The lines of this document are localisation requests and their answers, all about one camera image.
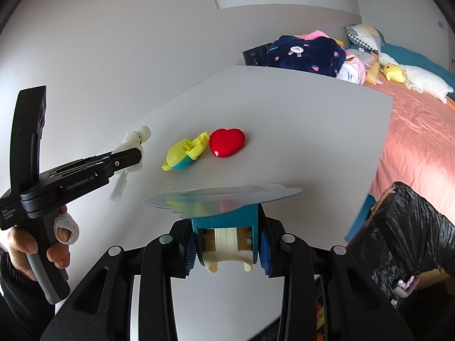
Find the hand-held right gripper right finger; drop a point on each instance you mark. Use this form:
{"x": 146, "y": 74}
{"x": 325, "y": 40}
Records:
{"x": 265, "y": 255}

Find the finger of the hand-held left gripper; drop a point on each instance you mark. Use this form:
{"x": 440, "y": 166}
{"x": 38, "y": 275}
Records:
{"x": 122, "y": 161}

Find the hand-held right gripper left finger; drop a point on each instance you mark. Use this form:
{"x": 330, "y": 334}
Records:
{"x": 188, "y": 255}

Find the white plastic figure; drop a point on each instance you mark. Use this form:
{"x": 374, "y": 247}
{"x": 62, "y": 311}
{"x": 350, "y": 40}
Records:
{"x": 140, "y": 135}

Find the teal spotted plastic toy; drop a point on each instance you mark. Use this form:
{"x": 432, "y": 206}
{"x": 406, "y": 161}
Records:
{"x": 227, "y": 216}

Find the cardboard bin with black bag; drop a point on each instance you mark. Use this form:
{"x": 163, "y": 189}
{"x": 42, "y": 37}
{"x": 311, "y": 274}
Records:
{"x": 408, "y": 227}

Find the person's left forearm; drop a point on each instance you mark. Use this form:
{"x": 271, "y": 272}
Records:
{"x": 17, "y": 298}

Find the person's left hand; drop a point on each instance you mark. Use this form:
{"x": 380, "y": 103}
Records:
{"x": 65, "y": 227}

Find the yellow blue plastic toy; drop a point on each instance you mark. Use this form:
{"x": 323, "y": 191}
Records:
{"x": 181, "y": 151}

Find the red heart toy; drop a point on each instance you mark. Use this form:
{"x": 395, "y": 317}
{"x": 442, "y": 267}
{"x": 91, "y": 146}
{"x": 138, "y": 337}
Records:
{"x": 227, "y": 142}

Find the white table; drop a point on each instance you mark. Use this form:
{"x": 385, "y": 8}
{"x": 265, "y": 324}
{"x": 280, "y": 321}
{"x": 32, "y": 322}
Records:
{"x": 302, "y": 120}

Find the white purple wrapper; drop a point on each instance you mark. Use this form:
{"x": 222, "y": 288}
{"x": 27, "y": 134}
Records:
{"x": 405, "y": 286}

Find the black box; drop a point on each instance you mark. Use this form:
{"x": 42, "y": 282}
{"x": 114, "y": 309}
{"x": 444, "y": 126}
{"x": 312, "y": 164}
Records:
{"x": 256, "y": 56}

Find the pink bedsheet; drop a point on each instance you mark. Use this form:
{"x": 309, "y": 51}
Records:
{"x": 419, "y": 138}

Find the navy patterned fleece blanket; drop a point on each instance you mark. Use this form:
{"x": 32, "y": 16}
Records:
{"x": 305, "y": 53}

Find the yellow stick plush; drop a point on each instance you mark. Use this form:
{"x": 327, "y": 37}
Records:
{"x": 374, "y": 73}

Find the yellow duck plush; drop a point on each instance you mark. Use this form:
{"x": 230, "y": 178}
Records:
{"x": 394, "y": 73}

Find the pink plush garment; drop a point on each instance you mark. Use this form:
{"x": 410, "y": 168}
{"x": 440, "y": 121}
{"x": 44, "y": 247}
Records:
{"x": 316, "y": 34}

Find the white goose plush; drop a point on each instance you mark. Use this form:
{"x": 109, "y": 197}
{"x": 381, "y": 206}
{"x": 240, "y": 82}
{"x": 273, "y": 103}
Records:
{"x": 426, "y": 80}

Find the checked patchwork pillow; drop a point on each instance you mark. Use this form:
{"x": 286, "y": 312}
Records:
{"x": 366, "y": 37}

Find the teal blanket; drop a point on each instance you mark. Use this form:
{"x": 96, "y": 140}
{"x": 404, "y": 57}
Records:
{"x": 412, "y": 57}

